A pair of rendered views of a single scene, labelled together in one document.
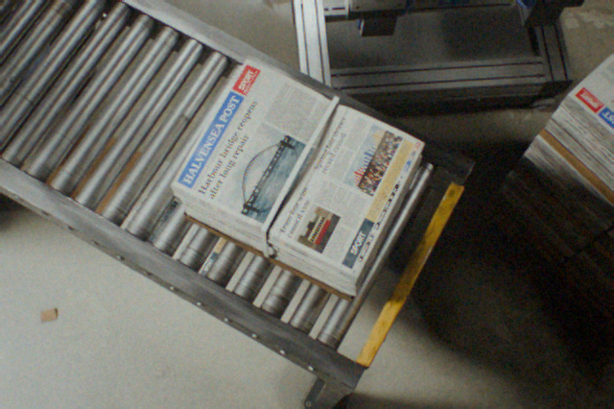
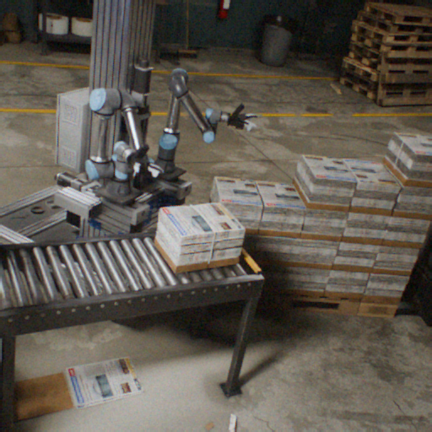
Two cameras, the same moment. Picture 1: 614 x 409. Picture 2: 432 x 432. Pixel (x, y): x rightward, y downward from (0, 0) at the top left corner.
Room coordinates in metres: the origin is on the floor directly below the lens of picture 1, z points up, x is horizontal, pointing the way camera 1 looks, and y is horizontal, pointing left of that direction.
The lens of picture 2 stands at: (-1.12, 2.22, 2.51)
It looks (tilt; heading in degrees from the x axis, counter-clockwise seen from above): 28 degrees down; 304
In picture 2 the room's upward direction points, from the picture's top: 11 degrees clockwise
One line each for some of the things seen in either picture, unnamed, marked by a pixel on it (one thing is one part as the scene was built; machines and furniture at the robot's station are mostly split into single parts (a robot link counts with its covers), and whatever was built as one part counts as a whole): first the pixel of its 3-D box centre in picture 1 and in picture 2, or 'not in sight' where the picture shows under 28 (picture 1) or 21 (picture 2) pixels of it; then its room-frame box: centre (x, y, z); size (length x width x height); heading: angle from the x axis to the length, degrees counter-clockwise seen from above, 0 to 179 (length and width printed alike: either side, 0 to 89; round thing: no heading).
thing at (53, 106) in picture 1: (69, 84); (87, 272); (0.73, 0.56, 0.77); 0.47 x 0.05 x 0.05; 155
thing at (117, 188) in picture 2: not in sight; (119, 183); (1.24, -0.09, 0.87); 0.15 x 0.15 x 0.10
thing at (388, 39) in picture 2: not in sight; (393, 51); (2.83, -7.52, 0.65); 1.33 x 0.94 x 1.30; 69
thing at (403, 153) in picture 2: not in sight; (392, 228); (0.05, -1.63, 0.65); 0.39 x 0.30 x 1.29; 137
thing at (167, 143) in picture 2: not in sight; (167, 146); (1.33, -0.58, 0.98); 0.13 x 0.12 x 0.14; 126
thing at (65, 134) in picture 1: (93, 96); (99, 270); (0.71, 0.50, 0.77); 0.47 x 0.05 x 0.05; 155
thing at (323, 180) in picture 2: not in sight; (323, 182); (0.45, -1.20, 0.95); 0.38 x 0.29 x 0.23; 138
